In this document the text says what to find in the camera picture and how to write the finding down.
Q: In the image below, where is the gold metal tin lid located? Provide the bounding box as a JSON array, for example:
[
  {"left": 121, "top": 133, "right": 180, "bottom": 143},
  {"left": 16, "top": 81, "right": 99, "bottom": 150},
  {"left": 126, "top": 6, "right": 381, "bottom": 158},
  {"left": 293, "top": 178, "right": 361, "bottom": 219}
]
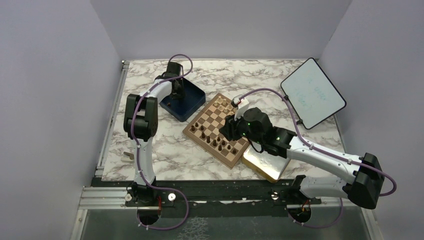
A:
[{"left": 241, "top": 146, "right": 291, "bottom": 183}]

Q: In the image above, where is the blue square tin tray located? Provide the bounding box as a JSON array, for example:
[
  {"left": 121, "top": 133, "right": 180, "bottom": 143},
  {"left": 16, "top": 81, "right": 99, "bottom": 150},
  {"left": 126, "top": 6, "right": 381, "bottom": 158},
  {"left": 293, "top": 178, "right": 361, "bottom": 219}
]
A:
[{"left": 160, "top": 78, "right": 206, "bottom": 122}]

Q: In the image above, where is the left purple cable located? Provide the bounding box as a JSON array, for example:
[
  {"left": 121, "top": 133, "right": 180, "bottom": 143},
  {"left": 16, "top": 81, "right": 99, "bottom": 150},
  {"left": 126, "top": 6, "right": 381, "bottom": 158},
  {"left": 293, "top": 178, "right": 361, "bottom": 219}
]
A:
[{"left": 130, "top": 53, "right": 194, "bottom": 232}]

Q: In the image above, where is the purple cable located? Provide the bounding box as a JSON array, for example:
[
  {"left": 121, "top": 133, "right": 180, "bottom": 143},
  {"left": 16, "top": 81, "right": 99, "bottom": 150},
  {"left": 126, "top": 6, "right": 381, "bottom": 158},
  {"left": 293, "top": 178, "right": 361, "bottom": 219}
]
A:
[
  {"left": 130, "top": 53, "right": 194, "bottom": 232},
  {"left": 239, "top": 88, "right": 398, "bottom": 230}
]

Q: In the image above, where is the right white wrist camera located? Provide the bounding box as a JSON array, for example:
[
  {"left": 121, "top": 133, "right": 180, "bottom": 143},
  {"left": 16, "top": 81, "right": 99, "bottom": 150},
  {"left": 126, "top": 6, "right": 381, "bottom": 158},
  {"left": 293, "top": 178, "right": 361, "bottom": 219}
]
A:
[{"left": 231, "top": 95, "right": 250, "bottom": 121}]

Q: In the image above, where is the wooden chess board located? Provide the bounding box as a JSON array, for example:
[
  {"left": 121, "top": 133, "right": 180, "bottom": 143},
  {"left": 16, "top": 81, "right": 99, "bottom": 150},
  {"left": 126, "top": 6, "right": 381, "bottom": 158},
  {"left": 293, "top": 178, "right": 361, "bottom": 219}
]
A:
[{"left": 182, "top": 93, "right": 250, "bottom": 169}]

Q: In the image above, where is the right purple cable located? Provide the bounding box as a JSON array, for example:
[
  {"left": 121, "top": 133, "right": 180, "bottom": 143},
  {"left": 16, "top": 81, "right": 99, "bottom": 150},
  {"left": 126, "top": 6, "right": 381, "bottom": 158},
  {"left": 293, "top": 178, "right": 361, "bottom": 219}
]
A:
[{"left": 239, "top": 88, "right": 398, "bottom": 230}]

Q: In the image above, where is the aluminium frame rail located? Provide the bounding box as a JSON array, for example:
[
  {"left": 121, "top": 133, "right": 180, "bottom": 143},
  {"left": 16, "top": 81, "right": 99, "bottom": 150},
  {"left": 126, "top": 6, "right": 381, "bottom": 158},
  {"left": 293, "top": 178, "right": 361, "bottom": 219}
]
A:
[{"left": 70, "top": 60, "right": 131, "bottom": 240}]

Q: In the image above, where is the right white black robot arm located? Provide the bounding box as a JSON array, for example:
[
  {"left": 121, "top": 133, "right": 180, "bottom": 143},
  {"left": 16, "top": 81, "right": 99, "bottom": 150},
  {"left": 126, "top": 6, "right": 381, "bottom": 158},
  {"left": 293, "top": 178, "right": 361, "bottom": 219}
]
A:
[{"left": 219, "top": 107, "right": 385, "bottom": 210}]

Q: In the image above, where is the small whiteboard black frame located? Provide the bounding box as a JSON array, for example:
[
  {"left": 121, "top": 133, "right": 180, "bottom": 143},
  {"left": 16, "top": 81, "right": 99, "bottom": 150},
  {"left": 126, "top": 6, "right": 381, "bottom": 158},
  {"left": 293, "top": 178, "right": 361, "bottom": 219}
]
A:
[{"left": 280, "top": 57, "right": 347, "bottom": 130}]

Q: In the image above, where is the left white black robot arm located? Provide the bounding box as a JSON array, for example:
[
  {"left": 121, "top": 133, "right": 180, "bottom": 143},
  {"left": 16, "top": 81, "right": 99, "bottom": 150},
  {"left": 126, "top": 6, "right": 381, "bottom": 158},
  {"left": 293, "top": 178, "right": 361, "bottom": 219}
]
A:
[{"left": 123, "top": 60, "right": 185, "bottom": 206}]

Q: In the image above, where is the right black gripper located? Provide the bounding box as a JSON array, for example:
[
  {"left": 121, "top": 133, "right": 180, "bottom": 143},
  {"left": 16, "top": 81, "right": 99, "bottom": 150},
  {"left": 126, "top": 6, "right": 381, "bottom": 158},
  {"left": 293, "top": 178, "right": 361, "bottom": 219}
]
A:
[{"left": 219, "top": 108, "right": 264, "bottom": 146}]

